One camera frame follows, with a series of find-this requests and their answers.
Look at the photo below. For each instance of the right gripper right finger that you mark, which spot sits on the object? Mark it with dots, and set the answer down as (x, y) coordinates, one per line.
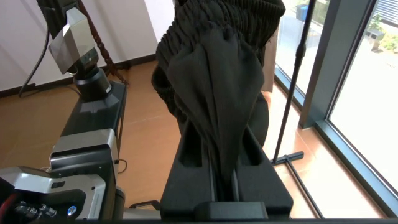
(264, 186)

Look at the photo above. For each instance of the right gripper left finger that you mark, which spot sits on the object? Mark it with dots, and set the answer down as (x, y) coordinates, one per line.
(183, 186)

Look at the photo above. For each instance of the black shorts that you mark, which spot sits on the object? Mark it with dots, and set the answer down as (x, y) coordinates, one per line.
(217, 77)

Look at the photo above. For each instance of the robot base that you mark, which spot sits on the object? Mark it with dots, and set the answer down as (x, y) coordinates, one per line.
(87, 149)

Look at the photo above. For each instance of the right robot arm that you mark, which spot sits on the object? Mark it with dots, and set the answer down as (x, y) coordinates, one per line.
(141, 211)

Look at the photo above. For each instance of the black clothes rack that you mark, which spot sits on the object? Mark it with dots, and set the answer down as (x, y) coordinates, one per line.
(293, 77)

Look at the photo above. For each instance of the window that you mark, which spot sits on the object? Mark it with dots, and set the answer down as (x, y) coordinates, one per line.
(357, 93)

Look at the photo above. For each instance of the dark brown wooden coat stand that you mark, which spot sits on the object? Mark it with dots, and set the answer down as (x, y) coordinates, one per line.
(102, 53)

